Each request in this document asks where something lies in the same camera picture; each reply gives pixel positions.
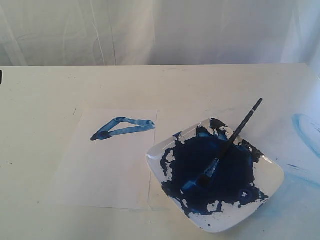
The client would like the black paintbrush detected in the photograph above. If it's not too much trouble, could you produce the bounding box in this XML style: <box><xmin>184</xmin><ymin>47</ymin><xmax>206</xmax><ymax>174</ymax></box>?
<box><xmin>196</xmin><ymin>98</ymin><xmax>263</xmax><ymax>188</ymax></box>

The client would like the white square paint plate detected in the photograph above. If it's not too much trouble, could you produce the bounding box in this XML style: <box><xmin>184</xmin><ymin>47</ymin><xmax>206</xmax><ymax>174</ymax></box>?
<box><xmin>146</xmin><ymin>118</ymin><xmax>285</xmax><ymax>233</ymax></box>

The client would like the white paper sheet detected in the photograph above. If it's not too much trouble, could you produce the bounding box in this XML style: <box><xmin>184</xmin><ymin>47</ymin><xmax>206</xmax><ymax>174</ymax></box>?
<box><xmin>44</xmin><ymin>105</ymin><xmax>169</xmax><ymax>212</ymax></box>

